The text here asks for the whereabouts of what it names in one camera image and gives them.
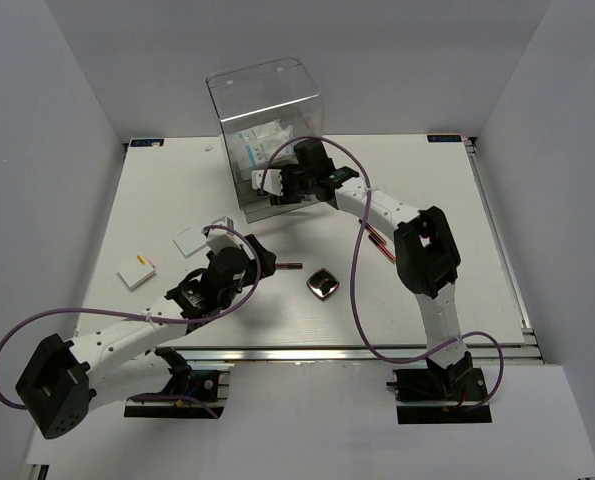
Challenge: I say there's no dark lip gloss tube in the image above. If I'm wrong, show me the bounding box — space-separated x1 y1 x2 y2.
275 262 303 270

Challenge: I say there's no cotton pad packet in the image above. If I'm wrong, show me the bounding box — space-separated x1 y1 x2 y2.
235 120 293 151
231 138 278 172

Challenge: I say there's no black square compact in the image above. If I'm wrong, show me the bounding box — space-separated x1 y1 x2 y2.
306 268 340 301

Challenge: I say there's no clear acrylic drawer organizer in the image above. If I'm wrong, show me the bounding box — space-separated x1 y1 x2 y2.
206 57 324 223

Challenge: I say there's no red black lipstick pen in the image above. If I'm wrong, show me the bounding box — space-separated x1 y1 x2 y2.
358 220 396 264

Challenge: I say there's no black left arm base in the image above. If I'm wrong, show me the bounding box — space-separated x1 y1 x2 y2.
124 347 230 420

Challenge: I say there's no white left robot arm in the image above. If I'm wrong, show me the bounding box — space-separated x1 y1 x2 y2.
15 234 276 440

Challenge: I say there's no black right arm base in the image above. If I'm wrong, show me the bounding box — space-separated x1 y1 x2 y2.
386 368 492 425

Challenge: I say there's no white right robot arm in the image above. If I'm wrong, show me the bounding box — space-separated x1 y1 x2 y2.
253 136 472 399

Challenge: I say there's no white square card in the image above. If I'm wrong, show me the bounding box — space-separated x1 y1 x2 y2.
173 226 206 258

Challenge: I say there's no white card with yellow mark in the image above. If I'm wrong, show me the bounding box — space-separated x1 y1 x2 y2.
117 255 156 291

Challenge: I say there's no blue label right corner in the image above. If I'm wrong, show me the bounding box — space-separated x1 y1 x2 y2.
426 134 463 143

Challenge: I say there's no blue label corner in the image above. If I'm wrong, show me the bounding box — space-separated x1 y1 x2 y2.
426 134 463 143
129 138 164 148

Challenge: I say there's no blue label left corner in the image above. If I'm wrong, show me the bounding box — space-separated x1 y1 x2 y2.
129 138 164 148

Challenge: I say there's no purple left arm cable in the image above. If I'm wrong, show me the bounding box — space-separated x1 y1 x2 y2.
0 224 263 419

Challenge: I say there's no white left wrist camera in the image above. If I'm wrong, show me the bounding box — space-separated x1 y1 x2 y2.
202 216 239 254

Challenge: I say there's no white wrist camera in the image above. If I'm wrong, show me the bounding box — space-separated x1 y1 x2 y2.
251 168 283 197
202 216 239 254

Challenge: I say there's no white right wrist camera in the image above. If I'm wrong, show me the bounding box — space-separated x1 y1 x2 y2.
251 168 283 197

